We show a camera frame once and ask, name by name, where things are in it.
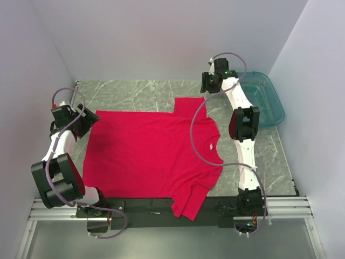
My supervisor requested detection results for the teal plastic basin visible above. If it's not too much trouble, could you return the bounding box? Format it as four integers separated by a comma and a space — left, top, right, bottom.
240, 71, 285, 128

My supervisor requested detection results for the red t shirt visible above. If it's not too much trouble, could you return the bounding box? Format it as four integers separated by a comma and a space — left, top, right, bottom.
82, 98, 223, 220

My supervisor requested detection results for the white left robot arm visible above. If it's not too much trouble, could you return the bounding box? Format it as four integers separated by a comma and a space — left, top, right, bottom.
31, 102, 108, 217

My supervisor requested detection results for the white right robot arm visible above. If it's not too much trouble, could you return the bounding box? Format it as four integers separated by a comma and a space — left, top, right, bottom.
201, 55, 264, 215

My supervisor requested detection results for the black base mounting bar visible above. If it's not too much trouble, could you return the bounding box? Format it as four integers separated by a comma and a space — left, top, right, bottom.
76, 195, 267, 233

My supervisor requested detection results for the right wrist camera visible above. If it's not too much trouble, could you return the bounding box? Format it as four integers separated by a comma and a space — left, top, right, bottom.
208, 58, 215, 76

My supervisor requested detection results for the left aluminium side rail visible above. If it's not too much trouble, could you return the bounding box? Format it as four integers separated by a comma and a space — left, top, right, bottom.
70, 80, 81, 108

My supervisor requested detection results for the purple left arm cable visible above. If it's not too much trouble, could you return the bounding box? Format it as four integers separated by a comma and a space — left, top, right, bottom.
45, 87, 129, 240

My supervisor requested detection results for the aluminium frame rail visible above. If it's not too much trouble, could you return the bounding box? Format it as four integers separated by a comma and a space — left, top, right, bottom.
29, 196, 313, 221

